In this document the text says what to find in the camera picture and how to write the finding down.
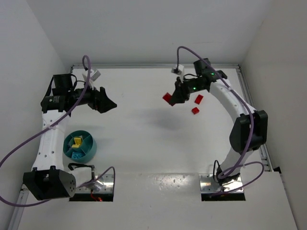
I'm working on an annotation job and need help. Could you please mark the red long lego brick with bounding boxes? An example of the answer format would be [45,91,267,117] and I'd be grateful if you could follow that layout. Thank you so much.
[163,93,172,103]

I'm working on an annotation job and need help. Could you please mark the teal divided round container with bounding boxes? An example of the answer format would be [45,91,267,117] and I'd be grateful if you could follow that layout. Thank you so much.
[63,130,97,164]

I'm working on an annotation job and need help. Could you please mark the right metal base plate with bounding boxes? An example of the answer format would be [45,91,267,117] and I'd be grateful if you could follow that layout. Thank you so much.
[199,174,244,194]

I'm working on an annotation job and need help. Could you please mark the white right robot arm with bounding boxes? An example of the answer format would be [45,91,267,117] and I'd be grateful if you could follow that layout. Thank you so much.
[170,58,268,185]

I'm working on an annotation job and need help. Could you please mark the blue lego brick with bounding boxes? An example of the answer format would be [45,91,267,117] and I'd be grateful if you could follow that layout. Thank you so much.
[71,152,84,160]

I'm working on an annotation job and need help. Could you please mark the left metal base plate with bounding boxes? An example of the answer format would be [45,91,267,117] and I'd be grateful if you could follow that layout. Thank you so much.
[76,173,114,194]

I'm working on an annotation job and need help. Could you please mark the red small lego brick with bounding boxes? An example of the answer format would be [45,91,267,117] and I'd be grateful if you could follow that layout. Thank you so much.
[194,94,203,104]

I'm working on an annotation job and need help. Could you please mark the red square lego brick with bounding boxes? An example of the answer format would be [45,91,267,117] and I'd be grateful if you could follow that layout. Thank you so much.
[191,107,200,115]

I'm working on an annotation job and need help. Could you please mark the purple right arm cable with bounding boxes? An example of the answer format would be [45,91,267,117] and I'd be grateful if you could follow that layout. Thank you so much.
[171,46,265,194]

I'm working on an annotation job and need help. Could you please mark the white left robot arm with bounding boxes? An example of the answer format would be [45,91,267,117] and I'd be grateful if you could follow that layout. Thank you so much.
[23,74,117,201]

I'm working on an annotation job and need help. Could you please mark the yellow small lego brick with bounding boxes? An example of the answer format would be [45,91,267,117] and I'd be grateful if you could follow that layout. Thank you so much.
[71,137,83,148]

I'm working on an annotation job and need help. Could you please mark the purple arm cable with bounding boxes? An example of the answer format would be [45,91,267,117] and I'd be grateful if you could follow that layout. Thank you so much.
[171,46,265,194]
[0,55,116,207]

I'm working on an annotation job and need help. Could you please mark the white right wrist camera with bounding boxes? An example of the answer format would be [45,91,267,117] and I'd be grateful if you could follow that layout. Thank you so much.
[171,65,185,80]

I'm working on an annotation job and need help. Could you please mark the metal base plate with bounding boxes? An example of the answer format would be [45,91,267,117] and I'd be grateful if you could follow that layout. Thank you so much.
[199,174,244,194]
[76,173,114,194]

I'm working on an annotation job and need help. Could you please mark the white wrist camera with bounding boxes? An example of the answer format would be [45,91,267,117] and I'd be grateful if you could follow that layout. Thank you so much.
[82,69,101,84]
[171,65,185,80]

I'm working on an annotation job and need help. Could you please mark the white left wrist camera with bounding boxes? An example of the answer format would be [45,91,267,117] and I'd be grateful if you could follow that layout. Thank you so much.
[82,69,101,84]

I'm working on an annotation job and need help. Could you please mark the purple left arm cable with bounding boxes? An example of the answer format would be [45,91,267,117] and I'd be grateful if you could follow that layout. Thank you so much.
[0,55,116,207]

